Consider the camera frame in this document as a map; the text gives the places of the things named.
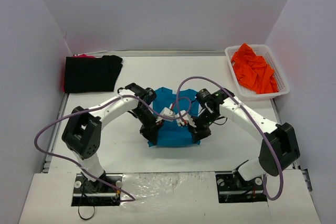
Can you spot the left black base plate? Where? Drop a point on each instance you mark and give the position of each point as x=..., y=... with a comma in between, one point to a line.
x=85, y=195

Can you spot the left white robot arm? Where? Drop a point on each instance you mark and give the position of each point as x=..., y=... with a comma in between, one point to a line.
x=82, y=133

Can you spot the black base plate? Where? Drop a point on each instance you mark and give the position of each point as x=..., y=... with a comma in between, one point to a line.
x=85, y=195
x=233, y=190

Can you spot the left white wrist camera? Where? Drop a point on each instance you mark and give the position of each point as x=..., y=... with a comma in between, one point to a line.
x=165, y=115

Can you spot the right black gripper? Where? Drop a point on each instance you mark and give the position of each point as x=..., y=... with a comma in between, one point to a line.
x=200, y=131

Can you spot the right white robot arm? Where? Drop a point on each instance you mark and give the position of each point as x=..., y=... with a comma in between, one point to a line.
x=282, y=138

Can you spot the white plastic basket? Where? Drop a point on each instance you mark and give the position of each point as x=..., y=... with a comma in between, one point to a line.
x=261, y=50

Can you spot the orange t shirt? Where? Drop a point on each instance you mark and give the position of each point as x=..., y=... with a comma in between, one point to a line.
x=252, y=72

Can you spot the folded black t shirt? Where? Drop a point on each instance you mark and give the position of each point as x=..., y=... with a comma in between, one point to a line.
x=87, y=75

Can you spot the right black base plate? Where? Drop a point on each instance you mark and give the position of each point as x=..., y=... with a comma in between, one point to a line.
x=233, y=190

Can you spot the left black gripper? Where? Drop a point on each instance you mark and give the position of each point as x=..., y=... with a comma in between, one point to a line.
x=150, y=131

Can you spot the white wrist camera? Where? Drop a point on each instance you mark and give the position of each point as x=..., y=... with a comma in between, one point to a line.
x=165, y=115
x=182, y=118

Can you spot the folded pink t shirt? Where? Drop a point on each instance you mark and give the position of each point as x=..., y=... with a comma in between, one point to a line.
x=83, y=56

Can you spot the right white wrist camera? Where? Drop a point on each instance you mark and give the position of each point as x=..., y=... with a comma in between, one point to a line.
x=182, y=118

